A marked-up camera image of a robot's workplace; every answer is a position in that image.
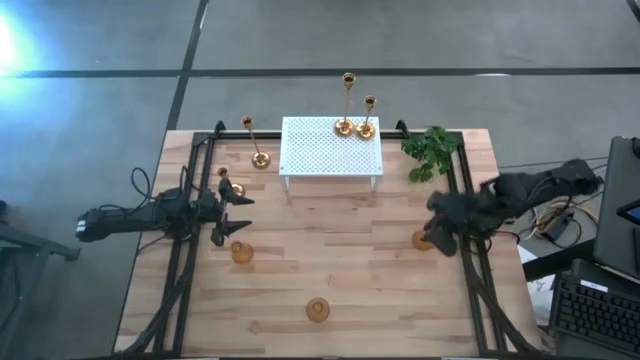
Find amber glass candle holder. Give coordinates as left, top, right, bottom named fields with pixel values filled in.
left=230, top=240, right=255, bottom=266
left=411, top=228, right=437, bottom=252
left=305, top=296, right=332, bottom=324

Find green potted plant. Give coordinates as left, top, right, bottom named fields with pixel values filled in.
left=400, top=125, right=461, bottom=184

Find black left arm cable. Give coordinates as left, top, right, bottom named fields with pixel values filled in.
left=129, top=166, right=153, bottom=202

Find black power adapter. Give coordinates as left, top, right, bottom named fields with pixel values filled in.
left=546, top=209, right=577, bottom=242

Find black metal stand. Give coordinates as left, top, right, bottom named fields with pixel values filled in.
left=0, top=199, right=81, bottom=360

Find small device with blue screen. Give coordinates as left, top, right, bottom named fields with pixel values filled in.
left=616, top=198, right=640, bottom=227

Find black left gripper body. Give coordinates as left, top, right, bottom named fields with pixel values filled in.
left=197, top=178, right=233, bottom=247

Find white paper sheet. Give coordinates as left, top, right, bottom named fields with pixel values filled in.
left=518, top=246, right=552, bottom=327

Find short brass candlestick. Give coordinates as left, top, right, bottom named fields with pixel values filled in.
left=216, top=167, right=247, bottom=198

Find black keyboard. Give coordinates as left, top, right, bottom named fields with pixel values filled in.
left=548, top=272, right=640, bottom=357

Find black aluminium table frame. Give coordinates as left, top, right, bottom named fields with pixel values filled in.
left=117, top=119, right=539, bottom=359

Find black desk bar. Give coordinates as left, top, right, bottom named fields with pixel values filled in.
left=522, top=238, right=597, bottom=282

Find dark grey laptop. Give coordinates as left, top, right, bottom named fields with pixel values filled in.
left=593, top=135, right=640, bottom=284

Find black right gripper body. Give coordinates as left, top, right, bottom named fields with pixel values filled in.
left=439, top=189, right=494, bottom=237

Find white perforated metal shelf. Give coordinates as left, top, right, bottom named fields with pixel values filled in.
left=278, top=116, right=385, bottom=194

